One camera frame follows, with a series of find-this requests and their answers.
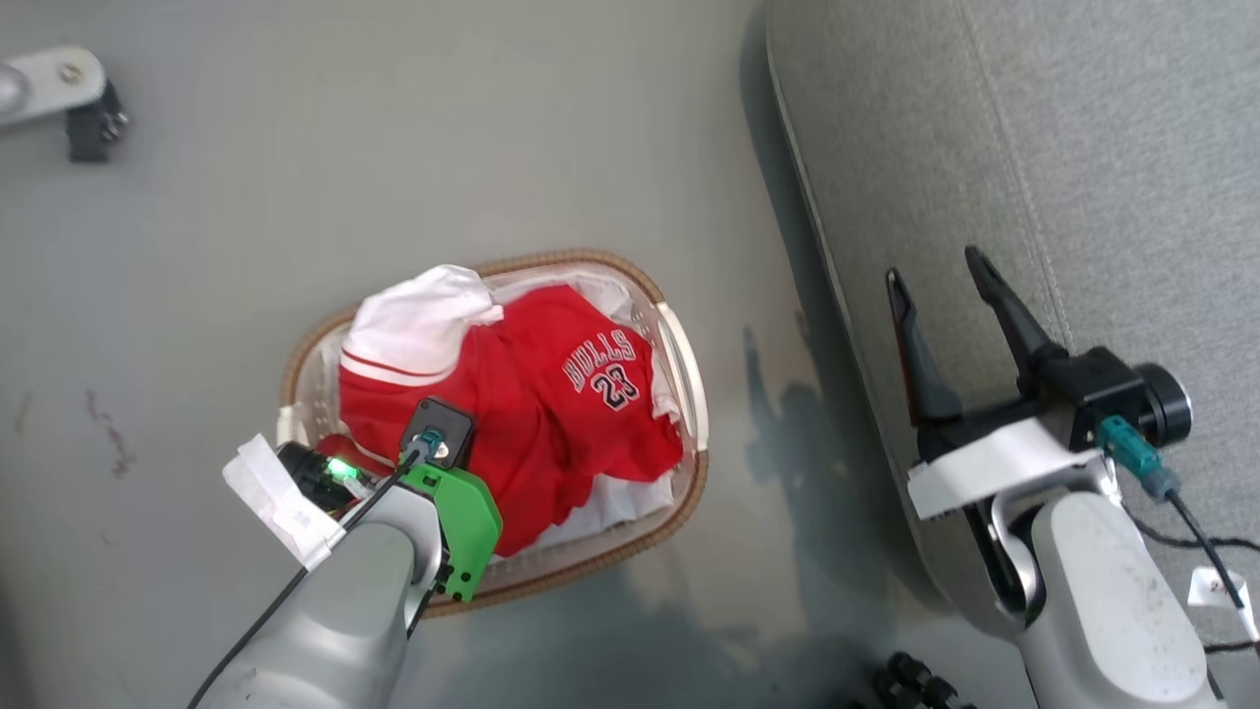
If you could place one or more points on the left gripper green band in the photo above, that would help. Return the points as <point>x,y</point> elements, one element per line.
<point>471,532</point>

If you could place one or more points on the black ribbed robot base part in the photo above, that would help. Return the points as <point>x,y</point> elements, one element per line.
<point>915,679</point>

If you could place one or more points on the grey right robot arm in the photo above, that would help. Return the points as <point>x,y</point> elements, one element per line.
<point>1102,591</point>

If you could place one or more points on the white wicker laundry basket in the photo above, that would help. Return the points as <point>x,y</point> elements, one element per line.
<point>689,394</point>

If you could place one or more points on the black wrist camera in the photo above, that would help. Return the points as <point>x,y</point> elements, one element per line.
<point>1102,384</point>
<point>445,421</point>

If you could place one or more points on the grey fabric sofa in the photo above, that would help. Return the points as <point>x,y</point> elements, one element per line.
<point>1083,148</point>

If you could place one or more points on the red Bulls jersey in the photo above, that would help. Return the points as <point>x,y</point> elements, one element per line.
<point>551,414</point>

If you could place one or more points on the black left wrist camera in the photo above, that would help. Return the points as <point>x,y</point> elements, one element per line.
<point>445,421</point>

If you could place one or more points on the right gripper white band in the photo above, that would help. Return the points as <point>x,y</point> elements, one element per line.
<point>994,463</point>

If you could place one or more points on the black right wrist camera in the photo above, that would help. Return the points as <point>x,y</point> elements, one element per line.
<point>1102,384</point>

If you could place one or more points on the white tape on left gripper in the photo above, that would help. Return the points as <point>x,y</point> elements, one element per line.
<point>276,497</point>

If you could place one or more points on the black caster wheel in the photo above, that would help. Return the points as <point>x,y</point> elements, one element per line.
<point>91,133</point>

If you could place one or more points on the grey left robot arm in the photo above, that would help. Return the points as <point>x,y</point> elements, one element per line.
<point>335,611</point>

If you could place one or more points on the grey metal partition foot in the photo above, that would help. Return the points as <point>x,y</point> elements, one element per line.
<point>49,79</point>

